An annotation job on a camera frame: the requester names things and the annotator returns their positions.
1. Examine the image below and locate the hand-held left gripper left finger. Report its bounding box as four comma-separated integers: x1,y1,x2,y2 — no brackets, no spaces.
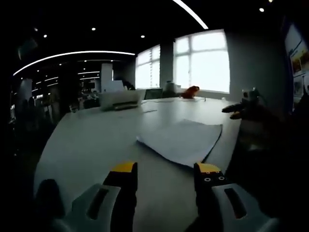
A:
52,161,138,232

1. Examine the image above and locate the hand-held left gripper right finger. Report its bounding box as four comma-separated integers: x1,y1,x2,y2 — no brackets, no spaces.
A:
185,162,278,232

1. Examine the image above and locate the stack of white printing papers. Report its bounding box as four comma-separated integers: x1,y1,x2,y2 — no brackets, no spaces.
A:
136,118,224,168

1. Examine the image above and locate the person's left hand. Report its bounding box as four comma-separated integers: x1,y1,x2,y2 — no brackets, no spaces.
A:
35,178,66,219

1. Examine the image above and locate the orange plush toy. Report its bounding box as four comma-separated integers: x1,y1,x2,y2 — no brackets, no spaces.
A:
180,85,201,100

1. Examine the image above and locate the person in black shirt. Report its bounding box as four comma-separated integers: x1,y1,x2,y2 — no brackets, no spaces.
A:
226,91,309,232

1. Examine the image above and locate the white kettle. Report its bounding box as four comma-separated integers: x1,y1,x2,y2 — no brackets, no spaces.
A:
165,81,182,98

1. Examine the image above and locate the white office chair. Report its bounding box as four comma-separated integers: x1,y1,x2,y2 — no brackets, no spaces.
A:
144,88,164,100

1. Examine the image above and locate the straight ceiling light strip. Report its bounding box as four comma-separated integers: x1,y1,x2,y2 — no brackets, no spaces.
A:
172,0,210,30

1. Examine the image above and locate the white printer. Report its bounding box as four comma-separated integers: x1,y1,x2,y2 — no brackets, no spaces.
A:
98,89,147,112

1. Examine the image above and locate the curved ceiling light strip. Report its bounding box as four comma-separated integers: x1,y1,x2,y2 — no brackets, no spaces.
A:
13,51,136,76

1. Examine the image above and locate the blue framed wall poster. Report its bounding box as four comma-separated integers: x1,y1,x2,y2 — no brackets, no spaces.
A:
283,21,309,107

